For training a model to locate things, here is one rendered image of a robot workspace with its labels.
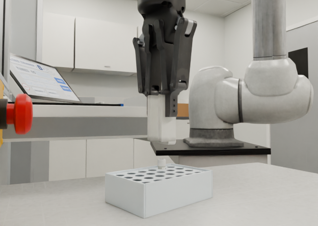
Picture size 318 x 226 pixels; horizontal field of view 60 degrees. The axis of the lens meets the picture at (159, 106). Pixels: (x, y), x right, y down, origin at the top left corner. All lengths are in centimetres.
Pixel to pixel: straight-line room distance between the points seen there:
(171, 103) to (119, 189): 14
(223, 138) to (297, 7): 364
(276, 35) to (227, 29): 459
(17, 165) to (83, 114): 110
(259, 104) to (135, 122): 48
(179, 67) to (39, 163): 130
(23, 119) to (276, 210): 30
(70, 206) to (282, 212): 26
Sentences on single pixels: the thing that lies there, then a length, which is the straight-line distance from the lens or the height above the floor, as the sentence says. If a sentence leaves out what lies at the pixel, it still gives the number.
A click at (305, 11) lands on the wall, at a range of 435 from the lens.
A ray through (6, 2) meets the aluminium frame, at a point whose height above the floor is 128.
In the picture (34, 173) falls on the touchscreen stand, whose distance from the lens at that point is 158.
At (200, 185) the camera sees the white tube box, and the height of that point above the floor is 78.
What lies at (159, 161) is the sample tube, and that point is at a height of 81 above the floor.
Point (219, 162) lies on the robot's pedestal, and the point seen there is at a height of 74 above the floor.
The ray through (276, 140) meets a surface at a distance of 440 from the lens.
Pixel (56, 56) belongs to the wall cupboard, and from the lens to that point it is 391.
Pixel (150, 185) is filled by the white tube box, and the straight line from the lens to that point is 33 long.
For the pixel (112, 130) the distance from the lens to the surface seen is 52.
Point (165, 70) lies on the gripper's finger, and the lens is 40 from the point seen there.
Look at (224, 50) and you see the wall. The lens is 546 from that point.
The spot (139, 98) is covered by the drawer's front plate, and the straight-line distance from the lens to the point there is 69.
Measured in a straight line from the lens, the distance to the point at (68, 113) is 51.
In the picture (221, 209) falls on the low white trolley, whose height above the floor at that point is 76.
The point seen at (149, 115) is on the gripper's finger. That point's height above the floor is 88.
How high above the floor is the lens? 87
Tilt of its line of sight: 3 degrees up
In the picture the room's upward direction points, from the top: straight up
